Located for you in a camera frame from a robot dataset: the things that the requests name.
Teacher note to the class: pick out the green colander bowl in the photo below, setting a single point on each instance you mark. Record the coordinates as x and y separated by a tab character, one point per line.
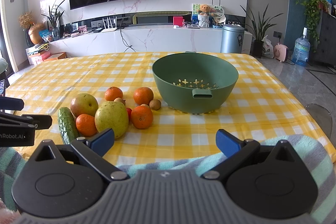
194	83

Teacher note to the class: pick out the blue water jug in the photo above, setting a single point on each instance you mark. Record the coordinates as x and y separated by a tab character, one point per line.
301	49

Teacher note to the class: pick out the hanging ivy plant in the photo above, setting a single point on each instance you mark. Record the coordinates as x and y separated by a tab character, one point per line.
312	12

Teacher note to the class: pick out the white wifi router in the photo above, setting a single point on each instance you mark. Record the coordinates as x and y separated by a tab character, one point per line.
109	26

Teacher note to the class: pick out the red box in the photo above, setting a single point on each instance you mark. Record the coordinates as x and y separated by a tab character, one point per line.
178	21

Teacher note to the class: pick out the red-green apple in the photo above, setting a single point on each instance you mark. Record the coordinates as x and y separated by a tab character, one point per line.
84	103

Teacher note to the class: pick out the orange cardboard box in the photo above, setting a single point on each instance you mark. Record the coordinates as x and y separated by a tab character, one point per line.
57	56

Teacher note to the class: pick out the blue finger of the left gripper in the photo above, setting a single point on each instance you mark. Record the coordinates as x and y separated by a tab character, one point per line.
8	103

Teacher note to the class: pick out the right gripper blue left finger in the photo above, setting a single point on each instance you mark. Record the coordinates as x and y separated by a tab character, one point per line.
101	141

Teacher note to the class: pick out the potted long-leaf plant right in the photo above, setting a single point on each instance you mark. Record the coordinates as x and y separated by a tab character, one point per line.
259	26

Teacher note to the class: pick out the yellow-green pear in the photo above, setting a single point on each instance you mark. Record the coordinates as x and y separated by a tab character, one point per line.
112	115

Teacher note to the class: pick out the white marble tv cabinet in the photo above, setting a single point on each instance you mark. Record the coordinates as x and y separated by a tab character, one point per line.
161	38

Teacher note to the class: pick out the potted plant on cabinet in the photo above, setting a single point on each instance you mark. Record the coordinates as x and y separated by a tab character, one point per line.
54	16

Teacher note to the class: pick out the yellow checkered tablecloth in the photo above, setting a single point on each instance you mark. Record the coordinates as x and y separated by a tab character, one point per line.
260	106

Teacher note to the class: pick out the brown vase dried flowers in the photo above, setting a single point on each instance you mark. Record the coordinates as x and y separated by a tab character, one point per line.
32	29

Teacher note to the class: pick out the small red fruit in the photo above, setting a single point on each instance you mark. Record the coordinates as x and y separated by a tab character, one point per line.
129	110

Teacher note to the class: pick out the stack of books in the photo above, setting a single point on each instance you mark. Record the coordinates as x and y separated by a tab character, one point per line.
38	53

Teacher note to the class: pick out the white plastic bag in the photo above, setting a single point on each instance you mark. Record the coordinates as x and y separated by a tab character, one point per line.
267	48

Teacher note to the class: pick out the silver pedal trash bin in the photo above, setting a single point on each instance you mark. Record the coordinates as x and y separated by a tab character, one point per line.
232	39

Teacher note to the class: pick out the green cucumber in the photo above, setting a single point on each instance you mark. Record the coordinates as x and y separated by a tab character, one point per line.
67	125

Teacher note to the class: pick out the dark grey drawer cabinet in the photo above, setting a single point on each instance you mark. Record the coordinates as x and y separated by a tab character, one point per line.
325	51

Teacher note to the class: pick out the pink piglet heater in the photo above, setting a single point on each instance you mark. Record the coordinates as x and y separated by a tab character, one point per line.
281	52

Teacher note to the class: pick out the teddy bear in basket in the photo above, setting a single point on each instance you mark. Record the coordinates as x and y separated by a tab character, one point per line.
204	13

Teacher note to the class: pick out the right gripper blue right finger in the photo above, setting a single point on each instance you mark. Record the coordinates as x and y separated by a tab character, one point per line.
227	142

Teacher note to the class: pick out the orange tangerine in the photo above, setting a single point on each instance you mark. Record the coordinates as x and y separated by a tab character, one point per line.
85	125
112	93
141	117
143	95

